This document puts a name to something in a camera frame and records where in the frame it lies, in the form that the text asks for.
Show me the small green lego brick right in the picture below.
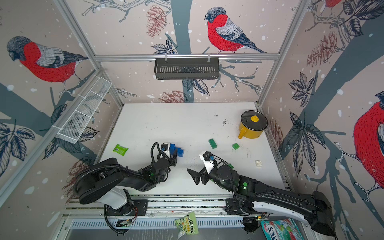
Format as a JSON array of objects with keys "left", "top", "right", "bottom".
[{"left": 232, "top": 143, "right": 240, "bottom": 150}]

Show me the black wire shelf basket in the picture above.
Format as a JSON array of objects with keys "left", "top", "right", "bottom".
[{"left": 154, "top": 58, "right": 220, "bottom": 80}]

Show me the long blue lego brick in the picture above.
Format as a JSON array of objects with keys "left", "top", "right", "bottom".
[{"left": 170, "top": 144, "right": 184, "bottom": 157}]

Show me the long green lego brick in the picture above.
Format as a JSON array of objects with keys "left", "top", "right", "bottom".
[{"left": 209, "top": 139, "right": 218, "bottom": 149}]

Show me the yellow pot with glass lid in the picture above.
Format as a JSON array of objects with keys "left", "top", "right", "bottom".
[{"left": 238, "top": 110, "right": 269, "bottom": 139}]

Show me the green snack bag front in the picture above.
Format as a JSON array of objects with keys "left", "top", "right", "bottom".
[{"left": 175, "top": 212, "right": 199, "bottom": 240}]

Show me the white wire mesh basket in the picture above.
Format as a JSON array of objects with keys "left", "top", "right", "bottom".
[{"left": 56, "top": 77, "right": 112, "bottom": 144}]

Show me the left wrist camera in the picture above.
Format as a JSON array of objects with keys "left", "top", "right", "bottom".
[{"left": 161, "top": 143, "right": 170, "bottom": 151}]

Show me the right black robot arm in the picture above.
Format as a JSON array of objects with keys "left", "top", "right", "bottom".
[{"left": 187, "top": 152, "right": 337, "bottom": 237}]

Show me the green snack packet on table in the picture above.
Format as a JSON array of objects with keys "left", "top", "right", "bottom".
[{"left": 113, "top": 144, "right": 129, "bottom": 156}]

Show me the colourful wipes pack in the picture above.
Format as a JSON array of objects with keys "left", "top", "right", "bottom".
[{"left": 261, "top": 219, "right": 304, "bottom": 240}]

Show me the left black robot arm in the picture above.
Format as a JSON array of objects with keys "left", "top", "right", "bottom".
[{"left": 73, "top": 148, "right": 178, "bottom": 215}]

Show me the small white tile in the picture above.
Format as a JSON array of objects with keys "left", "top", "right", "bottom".
[{"left": 255, "top": 160, "right": 263, "bottom": 168}]

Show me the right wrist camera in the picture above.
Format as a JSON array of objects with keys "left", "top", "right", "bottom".
[{"left": 199, "top": 152, "right": 215, "bottom": 174}]

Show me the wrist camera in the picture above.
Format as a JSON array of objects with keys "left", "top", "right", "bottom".
[
  {"left": 161, "top": 143, "right": 170, "bottom": 151},
  {"left": 199, "top": 152, "right": 215, "bottom": 174}
]

